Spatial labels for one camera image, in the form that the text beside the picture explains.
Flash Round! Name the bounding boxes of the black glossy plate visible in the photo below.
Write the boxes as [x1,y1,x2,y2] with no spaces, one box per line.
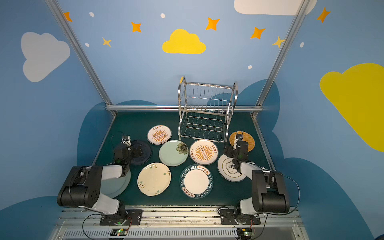
[131,140,152,166]

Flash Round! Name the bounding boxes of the large pale green plate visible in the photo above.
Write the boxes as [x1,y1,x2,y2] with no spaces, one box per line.
[101,171,131,199]

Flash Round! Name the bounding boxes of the orange sunburst plate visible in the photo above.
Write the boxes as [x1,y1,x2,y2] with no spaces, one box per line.
[190,140,219,166]
[147,125,172,145]

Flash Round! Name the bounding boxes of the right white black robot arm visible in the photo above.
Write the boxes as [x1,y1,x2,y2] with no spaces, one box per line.
[224,140,290,215]

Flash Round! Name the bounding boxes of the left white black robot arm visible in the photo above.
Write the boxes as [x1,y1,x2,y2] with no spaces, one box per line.
[57,143,144,225]

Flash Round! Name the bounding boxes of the yellow woven round plate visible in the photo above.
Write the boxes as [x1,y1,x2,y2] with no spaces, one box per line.
[229,131,256,152]

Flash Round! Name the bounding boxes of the white plate black cloud line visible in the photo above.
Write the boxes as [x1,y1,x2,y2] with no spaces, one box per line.
[218,155,247,182]

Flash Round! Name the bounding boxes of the cream floral plate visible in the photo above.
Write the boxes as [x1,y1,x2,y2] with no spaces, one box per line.
[137,163,172,197]

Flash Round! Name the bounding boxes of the pale green flower plate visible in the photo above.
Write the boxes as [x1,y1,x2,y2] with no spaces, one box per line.
[159,140,189,167]

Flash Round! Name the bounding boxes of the white plate dark lettered rim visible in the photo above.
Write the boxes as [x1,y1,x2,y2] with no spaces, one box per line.
[179,165,214,199]

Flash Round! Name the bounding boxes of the left circuit board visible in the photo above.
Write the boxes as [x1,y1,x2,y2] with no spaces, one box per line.
[110,229,129,237]

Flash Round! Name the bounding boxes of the circuit board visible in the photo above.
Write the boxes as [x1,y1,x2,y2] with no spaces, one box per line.
[236,228,254,240]
[110,229,129,237]

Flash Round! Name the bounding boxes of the right circuit board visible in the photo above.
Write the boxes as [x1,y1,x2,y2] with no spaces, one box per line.
[236,228,254,240]

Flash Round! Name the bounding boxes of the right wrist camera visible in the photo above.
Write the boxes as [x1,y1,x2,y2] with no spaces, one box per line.
[235,134,244,141]

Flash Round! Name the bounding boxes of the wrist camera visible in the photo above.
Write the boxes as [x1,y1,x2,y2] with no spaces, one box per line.
[121,136,132,146]
[235,134,244,141]

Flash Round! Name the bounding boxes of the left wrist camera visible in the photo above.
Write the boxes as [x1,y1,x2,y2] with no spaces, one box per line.
[121,136,132,146]

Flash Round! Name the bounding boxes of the rear aluminium frame bar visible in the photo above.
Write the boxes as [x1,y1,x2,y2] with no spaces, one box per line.
[106,105,263,113]

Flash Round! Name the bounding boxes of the chrome wire dish rack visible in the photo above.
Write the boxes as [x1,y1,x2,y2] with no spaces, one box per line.
[178,76,239,143]

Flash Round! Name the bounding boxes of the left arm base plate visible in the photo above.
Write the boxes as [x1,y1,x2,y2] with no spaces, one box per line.
[100,209,143,226]

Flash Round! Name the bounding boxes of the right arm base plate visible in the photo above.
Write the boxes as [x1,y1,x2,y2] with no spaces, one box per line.
[218,208,261,225]

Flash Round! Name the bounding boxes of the aluminium rail front frame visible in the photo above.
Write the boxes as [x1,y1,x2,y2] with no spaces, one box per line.
[49,206,309,240]

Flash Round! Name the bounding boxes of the left aluminium frame post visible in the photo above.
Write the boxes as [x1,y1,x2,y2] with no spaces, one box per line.
[45,0,113,107]

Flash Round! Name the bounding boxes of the aluminium frame post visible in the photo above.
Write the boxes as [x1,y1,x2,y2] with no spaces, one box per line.
[252,0,311,120]
[45,0,113,107]

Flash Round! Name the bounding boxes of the right aluminium frame post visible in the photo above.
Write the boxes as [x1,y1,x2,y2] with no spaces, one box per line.
[252,0,311,120]

